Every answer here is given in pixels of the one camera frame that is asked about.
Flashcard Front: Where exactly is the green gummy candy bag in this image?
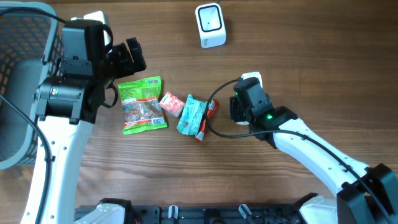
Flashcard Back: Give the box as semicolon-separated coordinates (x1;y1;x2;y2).
118;76;167;135

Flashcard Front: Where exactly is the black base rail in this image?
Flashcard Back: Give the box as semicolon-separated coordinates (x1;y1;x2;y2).
133;204;305;224

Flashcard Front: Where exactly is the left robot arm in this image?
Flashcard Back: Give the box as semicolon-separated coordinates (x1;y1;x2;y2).
22;19;146;223

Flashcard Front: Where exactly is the mint green wipes pack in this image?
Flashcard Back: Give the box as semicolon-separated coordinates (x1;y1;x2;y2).
177;94;206;136

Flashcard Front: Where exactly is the black camera cable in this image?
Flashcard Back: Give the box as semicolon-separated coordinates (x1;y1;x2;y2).
0;6;68;224
203;78;394;224

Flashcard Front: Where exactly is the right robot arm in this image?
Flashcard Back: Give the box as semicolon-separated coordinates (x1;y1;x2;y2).
231;77;397;223

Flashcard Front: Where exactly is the red snack stick wrapper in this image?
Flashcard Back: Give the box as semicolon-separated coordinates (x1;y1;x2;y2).
195;98;220;143

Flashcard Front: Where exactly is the left black camera cable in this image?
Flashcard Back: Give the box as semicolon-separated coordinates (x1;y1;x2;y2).
0;6;68;224

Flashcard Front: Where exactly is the right black camera cable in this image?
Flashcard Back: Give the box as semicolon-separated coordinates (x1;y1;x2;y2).
203;78;394;224

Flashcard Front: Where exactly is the white barcode scanner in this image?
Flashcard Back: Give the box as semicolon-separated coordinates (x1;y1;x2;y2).
195;2;226;49

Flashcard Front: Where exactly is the grey plastic shopping basket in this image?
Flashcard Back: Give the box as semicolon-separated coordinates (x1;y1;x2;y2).
1;1;63;170

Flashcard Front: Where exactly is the red white tissue pack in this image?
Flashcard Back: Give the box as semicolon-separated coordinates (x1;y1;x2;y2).
159;92;185;118

